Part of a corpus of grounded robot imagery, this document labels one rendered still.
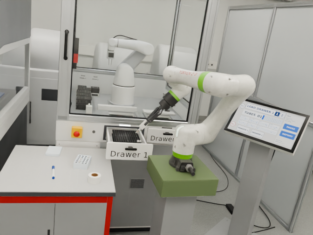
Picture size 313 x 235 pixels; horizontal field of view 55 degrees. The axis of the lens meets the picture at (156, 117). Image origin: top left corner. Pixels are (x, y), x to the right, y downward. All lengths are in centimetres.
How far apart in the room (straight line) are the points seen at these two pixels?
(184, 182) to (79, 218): 61
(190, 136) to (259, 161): 83
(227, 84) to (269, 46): 204
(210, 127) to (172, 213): 56
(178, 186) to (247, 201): 99
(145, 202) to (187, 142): 89
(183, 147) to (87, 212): 64
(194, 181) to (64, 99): 102
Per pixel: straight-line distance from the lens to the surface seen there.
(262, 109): 238
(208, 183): 174
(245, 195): 254
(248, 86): 161
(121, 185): 236
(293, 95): 312
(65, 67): 204
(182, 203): 187
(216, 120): 176
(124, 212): 249
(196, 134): 175
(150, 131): 218
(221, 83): 149
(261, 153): 238
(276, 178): 328
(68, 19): 202
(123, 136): 204
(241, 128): 232
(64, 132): 216
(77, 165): 187
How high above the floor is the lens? 162
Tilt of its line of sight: 16 degrees down
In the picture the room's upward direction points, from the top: 8 degrees clockwise
